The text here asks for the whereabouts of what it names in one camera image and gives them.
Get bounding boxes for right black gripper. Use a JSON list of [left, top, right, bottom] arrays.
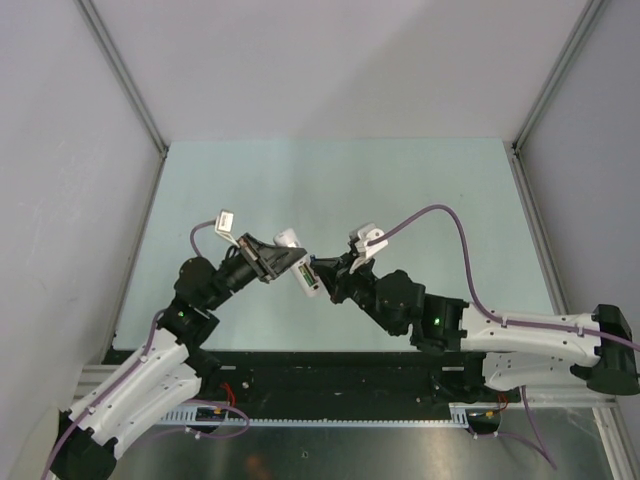
[[312, 250, 401, 337]]

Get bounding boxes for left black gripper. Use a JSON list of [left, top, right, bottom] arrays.
[[204, 233, 305, 311]]

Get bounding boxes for green AAA battery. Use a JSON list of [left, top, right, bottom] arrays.
[[298, 264, 317, 289]]

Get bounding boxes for white remote control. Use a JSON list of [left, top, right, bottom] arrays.
[[273, 228, 323, 298]]

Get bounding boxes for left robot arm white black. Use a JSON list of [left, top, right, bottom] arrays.
[[44, 229, 307, 479]]

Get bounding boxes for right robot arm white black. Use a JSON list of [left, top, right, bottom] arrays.
[[311, 254, 639, 401]]

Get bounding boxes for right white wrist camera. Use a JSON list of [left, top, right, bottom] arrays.
[[349, 223, 389, 274]]

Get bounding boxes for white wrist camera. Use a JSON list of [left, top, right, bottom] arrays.
[[214, 209, 238, 246], [349, 223, 389, 274]]

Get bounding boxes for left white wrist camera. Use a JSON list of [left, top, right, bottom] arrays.
[[214, 209, 238, 246]]

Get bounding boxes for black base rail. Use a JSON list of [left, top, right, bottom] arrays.
[[187, 351, 521, 419]]

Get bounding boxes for grey slotted cable duct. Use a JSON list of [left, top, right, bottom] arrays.
[[157, 404, 506, 430]]

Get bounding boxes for left aluminium frame post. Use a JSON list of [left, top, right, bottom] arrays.
[[73, 0, 169, 159]]

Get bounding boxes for aluminium frame post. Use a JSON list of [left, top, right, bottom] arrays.
[[511, 0, 611, 154], [73, 0, 169, 159]]

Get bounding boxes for right aluminium frame post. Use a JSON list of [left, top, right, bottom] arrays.
[[511, 0, 611, 154]]

